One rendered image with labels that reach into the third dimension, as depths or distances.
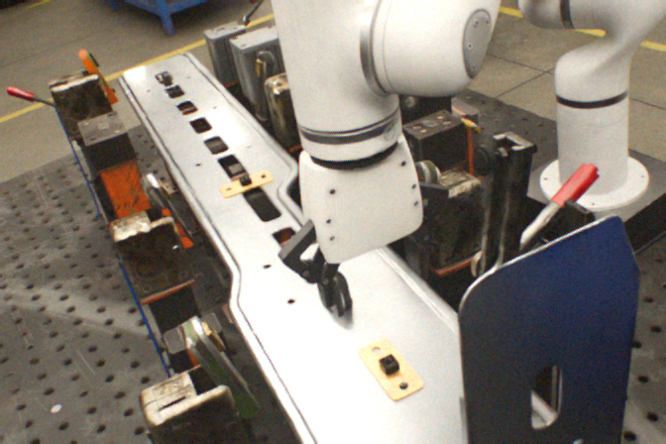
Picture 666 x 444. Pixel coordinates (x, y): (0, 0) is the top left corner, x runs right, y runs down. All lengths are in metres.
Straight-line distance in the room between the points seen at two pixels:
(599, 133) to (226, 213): 0.64
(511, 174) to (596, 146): 0.60
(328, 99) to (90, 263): 1.16
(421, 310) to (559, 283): 0.46
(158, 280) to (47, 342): 0.46
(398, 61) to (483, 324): 0.21
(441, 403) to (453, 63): 0.37
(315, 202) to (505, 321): 0.26
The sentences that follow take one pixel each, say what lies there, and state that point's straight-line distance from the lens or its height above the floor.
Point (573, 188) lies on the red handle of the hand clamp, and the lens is 0.75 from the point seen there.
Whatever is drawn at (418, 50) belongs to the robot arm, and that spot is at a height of 1.38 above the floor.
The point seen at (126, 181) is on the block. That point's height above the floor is 0.93.
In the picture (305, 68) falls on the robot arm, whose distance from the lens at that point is 0.51.
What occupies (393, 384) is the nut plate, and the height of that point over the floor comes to 1.00.
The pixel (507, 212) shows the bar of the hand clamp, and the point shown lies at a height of 1.15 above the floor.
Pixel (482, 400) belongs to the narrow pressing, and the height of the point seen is 1.26.
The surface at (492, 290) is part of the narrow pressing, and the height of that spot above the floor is 1.33.
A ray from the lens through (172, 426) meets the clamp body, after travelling 0.73.
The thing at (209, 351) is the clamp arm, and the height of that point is 1.09.
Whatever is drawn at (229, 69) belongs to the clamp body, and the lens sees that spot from 1.64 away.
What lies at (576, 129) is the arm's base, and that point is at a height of 0.94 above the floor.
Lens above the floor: 1.55
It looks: 35 degrees down
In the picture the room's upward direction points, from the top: 12 degrees counter-clockwise
